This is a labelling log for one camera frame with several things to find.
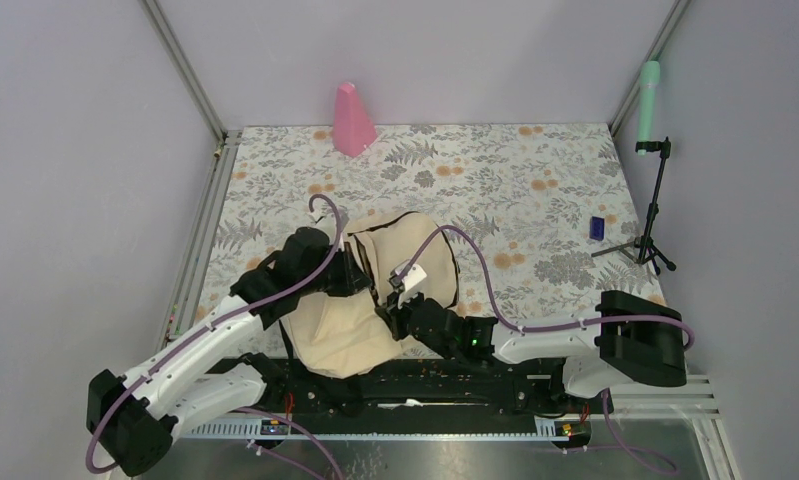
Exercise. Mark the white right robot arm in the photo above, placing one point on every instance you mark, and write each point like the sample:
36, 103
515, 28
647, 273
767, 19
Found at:
624, 339

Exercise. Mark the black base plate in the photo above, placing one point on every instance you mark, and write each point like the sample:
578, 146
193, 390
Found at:
532, 387

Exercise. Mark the beige canvas backpack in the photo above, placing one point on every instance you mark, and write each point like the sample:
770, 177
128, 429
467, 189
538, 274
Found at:
339, 337

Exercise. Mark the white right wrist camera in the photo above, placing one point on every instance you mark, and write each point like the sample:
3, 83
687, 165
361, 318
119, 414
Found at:
407, 281

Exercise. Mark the pink cone block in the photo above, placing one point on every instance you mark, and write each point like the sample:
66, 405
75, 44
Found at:
353, 130

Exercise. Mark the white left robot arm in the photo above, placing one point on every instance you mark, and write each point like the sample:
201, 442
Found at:
132, 417

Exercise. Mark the black tripod stand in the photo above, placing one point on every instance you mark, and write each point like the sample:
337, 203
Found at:
642, 249

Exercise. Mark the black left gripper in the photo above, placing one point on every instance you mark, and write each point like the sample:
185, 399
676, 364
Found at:
353, 277

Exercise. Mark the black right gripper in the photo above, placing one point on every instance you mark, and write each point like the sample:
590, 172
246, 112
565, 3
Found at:
394, 316

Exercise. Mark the purple toy brick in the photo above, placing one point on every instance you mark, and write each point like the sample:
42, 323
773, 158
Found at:
597, 228

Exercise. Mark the aluminium cable duct rail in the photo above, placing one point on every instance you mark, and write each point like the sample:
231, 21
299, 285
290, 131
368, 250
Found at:
385, 429

